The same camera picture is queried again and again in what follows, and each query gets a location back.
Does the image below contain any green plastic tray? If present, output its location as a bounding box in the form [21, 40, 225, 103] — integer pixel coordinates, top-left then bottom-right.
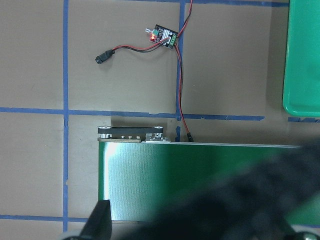
[282, 0, 320, 118]

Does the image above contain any red black wire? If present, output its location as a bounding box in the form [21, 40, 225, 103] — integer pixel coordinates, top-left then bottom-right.
[94, 0, 195, 143]

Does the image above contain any small green controller board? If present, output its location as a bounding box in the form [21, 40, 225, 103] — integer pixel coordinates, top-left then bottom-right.
[144, 24, 178, 50]

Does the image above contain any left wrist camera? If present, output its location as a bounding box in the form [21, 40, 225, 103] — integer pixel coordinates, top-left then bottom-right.
[124, 141, 320, 240]

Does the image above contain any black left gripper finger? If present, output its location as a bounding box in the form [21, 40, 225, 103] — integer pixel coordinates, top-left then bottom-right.
[79, 200, 112, 240]

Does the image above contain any green conveyor belt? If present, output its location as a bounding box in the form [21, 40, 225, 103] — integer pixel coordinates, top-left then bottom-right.
[97, 126, 294, 222]

